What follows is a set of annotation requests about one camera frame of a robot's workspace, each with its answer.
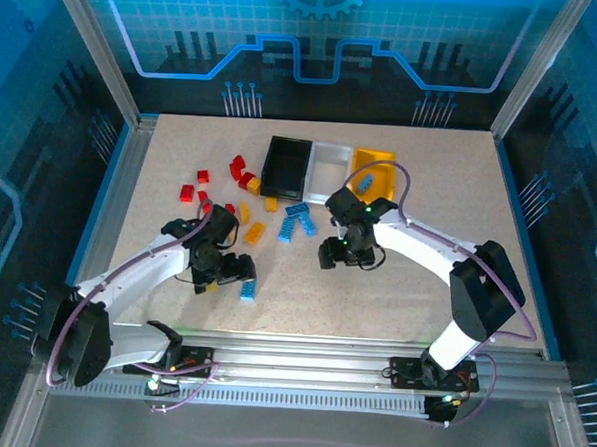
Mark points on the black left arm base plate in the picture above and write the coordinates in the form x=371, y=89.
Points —
x=201, y=358

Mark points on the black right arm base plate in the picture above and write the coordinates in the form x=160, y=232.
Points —
x=403, y=371

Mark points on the red curved lego brick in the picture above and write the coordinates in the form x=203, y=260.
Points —
x=238, y=164

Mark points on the aluminium frame post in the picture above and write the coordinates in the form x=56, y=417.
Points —
x=107, y=58
x=539, y=71

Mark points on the small red lego brick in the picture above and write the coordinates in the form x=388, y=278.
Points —
x=204, y=176
x=202, y=196

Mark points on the blue table edge strip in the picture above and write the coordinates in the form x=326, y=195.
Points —
x=527, y=245
x=112, y=173

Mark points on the white plastic container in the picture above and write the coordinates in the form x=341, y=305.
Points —
x=326, y=170

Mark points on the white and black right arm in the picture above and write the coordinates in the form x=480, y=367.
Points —
x=417, y=245

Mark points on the yellow plastic container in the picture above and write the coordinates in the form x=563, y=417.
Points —
x=385, y=182

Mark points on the blue circuit print panel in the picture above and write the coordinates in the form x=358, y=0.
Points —
x=13, y=118
x=593, y=149

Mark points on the yellow curved lego brick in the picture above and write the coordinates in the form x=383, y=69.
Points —
x=243, y=212

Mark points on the small yellow lego brick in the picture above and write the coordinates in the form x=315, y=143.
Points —
x=253, y=185

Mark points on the grey metal panel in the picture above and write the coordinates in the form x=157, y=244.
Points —
x=292, y=438

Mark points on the blue gear print panel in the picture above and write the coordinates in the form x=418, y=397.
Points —
x=313, y=34

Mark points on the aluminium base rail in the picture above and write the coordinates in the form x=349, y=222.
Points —
x=296, y=358

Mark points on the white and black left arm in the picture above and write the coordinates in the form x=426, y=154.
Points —
x=141, y=270

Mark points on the black plastic container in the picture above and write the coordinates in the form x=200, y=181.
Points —
x=286, y=168

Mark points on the aluminium side rail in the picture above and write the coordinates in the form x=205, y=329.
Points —
x=122, y=184

